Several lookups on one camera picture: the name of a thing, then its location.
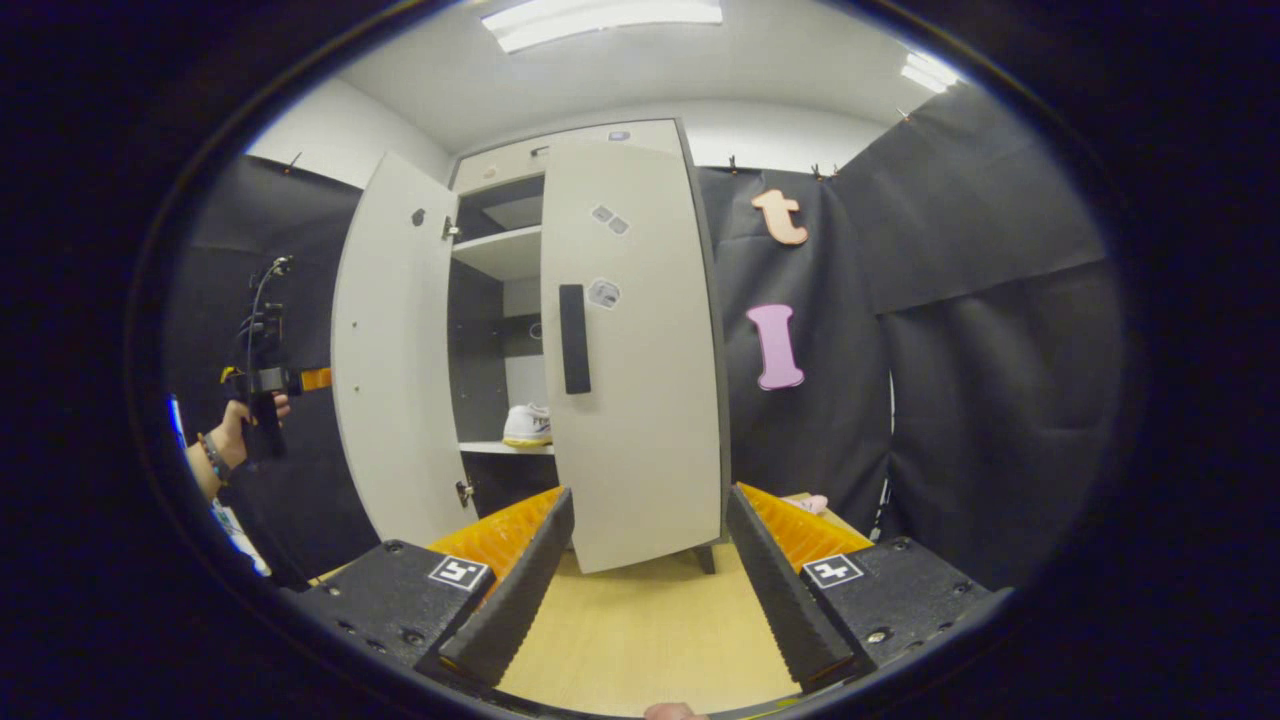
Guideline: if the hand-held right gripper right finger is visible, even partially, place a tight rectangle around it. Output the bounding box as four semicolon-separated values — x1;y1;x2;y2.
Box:
725;483;1011;693

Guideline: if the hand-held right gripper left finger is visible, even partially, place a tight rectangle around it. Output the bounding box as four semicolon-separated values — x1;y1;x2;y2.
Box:
290;487;576;691

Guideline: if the grey shoe cabinet door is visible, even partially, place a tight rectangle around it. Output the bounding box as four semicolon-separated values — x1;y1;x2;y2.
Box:
540;137;723;575
330;150;479;546

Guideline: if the white shoe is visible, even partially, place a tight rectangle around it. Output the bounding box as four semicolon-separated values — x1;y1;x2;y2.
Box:
502;402;553;448

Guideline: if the grey shoe cabinet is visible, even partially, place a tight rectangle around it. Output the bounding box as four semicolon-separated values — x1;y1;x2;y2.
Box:
445;118;731;576

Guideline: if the ceiling light panel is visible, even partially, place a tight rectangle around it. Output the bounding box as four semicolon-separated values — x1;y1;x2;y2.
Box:
480;0;724;54
900;52;961;96

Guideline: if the beaded bracelet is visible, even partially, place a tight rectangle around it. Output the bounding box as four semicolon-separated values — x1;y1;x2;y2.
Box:
196;432;233;487

